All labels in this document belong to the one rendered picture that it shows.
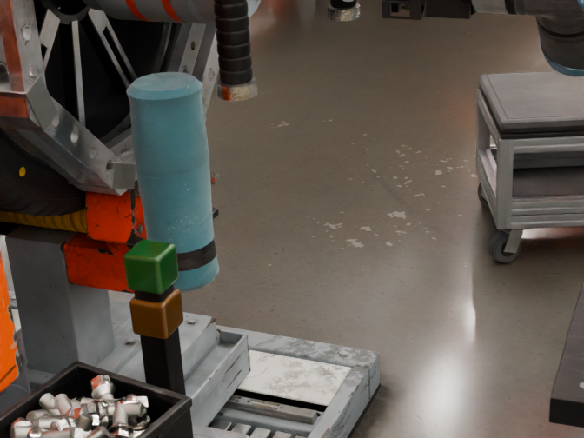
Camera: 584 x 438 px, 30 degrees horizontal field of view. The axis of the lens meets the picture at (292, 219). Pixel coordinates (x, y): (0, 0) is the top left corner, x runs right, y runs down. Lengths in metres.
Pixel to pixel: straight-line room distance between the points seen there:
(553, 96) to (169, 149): 1.33
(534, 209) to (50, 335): 1.15
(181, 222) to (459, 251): 1.28
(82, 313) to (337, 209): 1.20
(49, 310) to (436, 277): 1.02
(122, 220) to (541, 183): 1.38
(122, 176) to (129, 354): 0.42
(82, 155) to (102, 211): 0.16
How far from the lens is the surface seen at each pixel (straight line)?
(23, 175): 1.37
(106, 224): 1.46
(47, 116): 1.25
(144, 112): 1.27
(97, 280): 1.57
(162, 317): 1.07
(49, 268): 1.61
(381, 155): 3.06
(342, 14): 1.48
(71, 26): 1.47
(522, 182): 2.61
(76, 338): 1.65
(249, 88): 1.18
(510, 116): 2.34
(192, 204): 1.31
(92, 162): 1.34
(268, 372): 1.94
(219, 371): 1.79
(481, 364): 2.09
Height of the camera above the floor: 1.12
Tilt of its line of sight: 25 degrees down
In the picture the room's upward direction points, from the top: 3 degrees counter-clockwise
